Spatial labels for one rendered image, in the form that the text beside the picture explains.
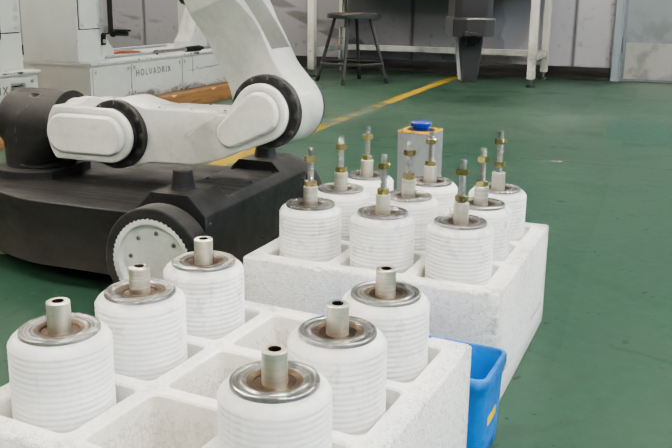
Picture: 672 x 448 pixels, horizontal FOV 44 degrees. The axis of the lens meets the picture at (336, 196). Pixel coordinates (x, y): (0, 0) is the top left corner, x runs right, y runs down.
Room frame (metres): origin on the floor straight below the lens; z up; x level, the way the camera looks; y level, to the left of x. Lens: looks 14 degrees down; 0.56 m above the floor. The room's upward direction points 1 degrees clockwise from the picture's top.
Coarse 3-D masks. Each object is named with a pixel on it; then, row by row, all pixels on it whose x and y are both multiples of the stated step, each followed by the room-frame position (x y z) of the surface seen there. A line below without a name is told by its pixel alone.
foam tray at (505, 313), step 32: (544, 224) 1.40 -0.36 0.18; (256, 256) 1.20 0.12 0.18; (416, 256) 1.22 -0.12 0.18; (512, 256) 1.21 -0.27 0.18; (544, 256) 1.38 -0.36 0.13; (256, 288) 1.19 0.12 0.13; (288, 288) 1.17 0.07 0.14; (320, 288) 1.15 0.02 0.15; (448, 288) 1.07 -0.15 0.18; (480, 288) 1.07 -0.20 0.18; (512, 288) 1.13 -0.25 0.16; (448, 320) 1.07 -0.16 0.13; (480, 320) 1.05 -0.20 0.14; (512, 320) 1.14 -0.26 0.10; (512, 352) 1.16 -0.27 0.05
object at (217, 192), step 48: (48, 96) 1.79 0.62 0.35; (48, 144) 1.75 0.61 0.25; (0, 192) 1.64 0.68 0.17; (48, 192) 1.64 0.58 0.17; (96, 192) 1.65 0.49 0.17; (144, 192) 1.65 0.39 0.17; (192, 192) 1.48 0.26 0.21; (240, 192) 1.59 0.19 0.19; (288, 192) 1.77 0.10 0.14; (0, 240) 1.65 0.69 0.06; (48, 240) 1.56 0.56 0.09; (96, 240) 1.52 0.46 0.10; (240, 240) 1.56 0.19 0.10
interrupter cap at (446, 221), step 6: (438, 216) 1.16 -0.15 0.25; (444, 216) 1.17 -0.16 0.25; (450, 216) 1.17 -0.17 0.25; (474, 216) 1.17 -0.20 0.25; (438, 222) 1.13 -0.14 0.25; (444, 222) 1.14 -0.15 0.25; (450, 222) 1.15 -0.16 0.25; (468, 222) 1.15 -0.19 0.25; (474, 222) 1.14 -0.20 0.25; (480, 222) 1.14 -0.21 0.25; (486, 222) 1.14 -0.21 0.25; (450, 228) 1.11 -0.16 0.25; (456, 228) 1.11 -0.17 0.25; (462, 228) 1.11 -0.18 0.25; (468, 228) 1.11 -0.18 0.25; (474, 228) 1.11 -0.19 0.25; (480, 228) 1.12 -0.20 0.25
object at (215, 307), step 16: (176, 272) 0.92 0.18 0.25; (192, 272) 0.91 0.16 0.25; (208, 272) 0.92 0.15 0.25; (224, 272) 0.92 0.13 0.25; (240, 272) 0.94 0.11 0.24; (192, 288) 0.90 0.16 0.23; (208, 288) 0.91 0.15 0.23; (224, 288) 0.91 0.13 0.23; (240, 288) 0.94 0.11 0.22; (192, 304) 0.91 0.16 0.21; (208, 304) 0.91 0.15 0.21; (224, 304) 0.91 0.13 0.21; (240, 304) 0.94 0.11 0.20; (192, 320) 0.90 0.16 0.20; (208, 320) 0.91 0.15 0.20; (224, 320) 0.91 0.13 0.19; (240, 320) 0.93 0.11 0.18; (208, 336) 0.91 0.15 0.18
